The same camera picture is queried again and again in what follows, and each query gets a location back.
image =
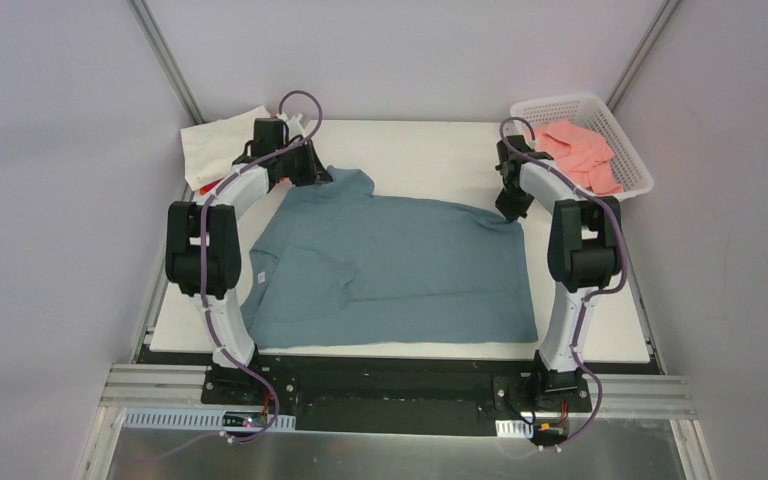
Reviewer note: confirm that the blue-grey t-shirt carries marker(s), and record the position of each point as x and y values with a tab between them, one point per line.
339	265

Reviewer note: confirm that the red folded t-shirt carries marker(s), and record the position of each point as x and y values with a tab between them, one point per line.
213	184

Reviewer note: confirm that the right white cable duct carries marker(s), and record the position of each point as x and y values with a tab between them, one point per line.
514	429

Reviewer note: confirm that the white cable duct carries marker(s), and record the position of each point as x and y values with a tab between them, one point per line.
236	421
514	429

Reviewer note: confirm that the white folded t-shirt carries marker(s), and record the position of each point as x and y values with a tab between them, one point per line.
209	149

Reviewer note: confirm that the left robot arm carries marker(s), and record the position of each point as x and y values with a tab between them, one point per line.
203	256

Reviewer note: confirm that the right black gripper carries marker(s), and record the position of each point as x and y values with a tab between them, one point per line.
512	196

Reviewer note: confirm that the left white cable duct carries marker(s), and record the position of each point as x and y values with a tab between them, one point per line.
236	421

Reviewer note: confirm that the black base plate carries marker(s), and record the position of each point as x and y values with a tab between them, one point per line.
393	395

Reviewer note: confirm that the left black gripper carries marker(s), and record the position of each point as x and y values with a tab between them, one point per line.
308	168

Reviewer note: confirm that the aluminium frame rail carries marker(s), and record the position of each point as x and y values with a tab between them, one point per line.
145	385

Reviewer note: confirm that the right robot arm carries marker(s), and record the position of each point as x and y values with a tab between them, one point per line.
583	256

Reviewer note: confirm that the white plastic basket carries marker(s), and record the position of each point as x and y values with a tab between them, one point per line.
590	112

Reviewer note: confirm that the pink t-shirt in basket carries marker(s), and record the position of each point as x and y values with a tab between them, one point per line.
583	155

